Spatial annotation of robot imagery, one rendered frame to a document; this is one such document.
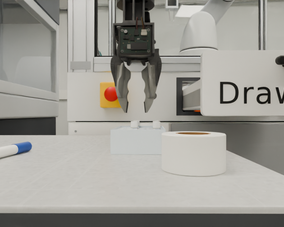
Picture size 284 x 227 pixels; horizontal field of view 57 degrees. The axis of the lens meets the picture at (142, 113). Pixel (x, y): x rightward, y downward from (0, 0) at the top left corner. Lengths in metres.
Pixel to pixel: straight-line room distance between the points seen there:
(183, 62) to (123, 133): 0.44
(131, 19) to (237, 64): 0.20
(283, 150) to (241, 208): 0.69
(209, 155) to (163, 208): 0.10
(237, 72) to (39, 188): 0.35
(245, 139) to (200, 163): 0.57
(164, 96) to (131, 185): 0.57
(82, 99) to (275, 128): 0.58
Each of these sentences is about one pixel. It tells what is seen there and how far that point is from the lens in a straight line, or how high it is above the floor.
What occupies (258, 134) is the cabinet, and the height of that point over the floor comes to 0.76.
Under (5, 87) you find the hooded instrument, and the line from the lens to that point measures 1.20.
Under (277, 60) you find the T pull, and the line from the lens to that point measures 0.46.
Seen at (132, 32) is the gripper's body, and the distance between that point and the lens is 0.46.
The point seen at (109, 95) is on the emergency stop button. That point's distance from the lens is 0.71.
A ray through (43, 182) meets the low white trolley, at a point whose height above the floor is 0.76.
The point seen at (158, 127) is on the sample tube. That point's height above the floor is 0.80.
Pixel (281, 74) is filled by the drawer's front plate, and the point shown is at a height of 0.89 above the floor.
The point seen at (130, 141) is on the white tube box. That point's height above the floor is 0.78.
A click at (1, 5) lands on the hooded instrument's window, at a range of 1.28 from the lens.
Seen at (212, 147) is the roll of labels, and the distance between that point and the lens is 0.27.
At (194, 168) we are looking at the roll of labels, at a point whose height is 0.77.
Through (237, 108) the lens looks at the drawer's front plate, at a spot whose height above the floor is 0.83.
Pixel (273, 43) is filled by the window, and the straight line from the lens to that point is 0.91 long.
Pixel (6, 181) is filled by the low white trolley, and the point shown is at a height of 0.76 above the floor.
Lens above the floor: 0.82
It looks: level
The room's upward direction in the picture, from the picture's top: straight up
